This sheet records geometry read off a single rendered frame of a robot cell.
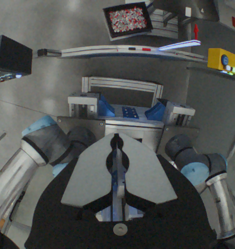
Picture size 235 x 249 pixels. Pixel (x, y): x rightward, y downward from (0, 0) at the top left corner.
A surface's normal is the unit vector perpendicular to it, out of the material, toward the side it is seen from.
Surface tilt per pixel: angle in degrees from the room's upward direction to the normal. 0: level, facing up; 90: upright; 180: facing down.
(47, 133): 54
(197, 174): 8
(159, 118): 0
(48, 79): 0
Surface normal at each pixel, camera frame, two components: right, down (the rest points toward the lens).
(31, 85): 0.02, 0.46
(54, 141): 0.76, -0.14
